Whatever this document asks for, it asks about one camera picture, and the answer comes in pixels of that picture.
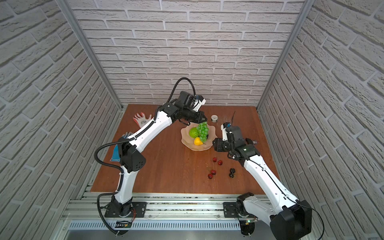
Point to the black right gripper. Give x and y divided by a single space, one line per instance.
219 144

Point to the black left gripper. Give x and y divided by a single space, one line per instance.
201 119

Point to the green grape bunch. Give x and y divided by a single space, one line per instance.
203 131

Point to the green bumpy fake fruit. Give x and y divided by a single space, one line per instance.
194 133

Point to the red cherry pair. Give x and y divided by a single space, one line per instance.
212 174
219 162

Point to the yellow fake pear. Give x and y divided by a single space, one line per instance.
198 141

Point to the black cherry pair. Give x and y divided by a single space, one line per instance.
232 173

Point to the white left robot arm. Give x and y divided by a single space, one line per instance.
131 149

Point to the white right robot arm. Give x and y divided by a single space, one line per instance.
288 218

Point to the pink wavy fruit bowl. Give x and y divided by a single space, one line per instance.
189 142

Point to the white tape roll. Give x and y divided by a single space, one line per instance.
214 118

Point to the red white work glove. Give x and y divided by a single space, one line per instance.
141 119

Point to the blue work glove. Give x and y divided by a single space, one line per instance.
116 157

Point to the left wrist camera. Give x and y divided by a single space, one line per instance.
190 102

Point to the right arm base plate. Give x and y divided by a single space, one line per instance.
236 210

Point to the aluminium rail frame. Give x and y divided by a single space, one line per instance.
164 212

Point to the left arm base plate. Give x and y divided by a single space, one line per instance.
128 210

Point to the silver corner frame post right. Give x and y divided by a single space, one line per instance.
302 16

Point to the silver corner frame post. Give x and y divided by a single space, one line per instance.
302 16
83 40

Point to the silver corner frame post left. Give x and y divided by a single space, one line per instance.
83 40

